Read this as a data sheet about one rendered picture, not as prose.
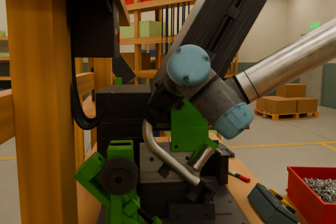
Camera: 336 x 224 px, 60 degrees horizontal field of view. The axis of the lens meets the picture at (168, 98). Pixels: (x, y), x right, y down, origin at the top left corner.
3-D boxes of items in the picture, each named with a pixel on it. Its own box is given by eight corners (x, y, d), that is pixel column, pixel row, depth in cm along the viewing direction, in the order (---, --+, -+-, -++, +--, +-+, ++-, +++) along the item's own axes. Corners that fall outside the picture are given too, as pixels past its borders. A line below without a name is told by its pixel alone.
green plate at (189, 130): (204, 149, 96) (201, 87, 99) (209, 150, 88) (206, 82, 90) (168, 150, 95) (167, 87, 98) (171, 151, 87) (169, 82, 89)
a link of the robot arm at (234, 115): (253, 109, 62) (218, 72, 63) (259, 119, 51) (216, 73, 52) (226, 133, 64) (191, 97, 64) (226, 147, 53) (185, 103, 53)
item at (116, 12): (121, 57, 93) (120, 9, 91) (116, 57, 76) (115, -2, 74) (81, 57, 92) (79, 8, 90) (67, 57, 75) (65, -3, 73)
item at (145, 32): (198, 171, 352) (201, -36, 321) (87, 138, 500) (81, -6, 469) (221, 159, 394) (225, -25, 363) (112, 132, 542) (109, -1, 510)
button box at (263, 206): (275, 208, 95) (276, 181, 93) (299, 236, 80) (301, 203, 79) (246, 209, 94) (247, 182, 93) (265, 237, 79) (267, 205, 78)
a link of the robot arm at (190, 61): (192, 96, 50) (159, 60, 51) (184, 104, 61) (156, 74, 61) (224, 66, 51) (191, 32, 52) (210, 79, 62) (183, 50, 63)
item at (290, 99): (294, 111, 757) (296, 83, 747) (318, 117, 681) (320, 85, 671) (254, 114, 722) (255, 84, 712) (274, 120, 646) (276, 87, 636)
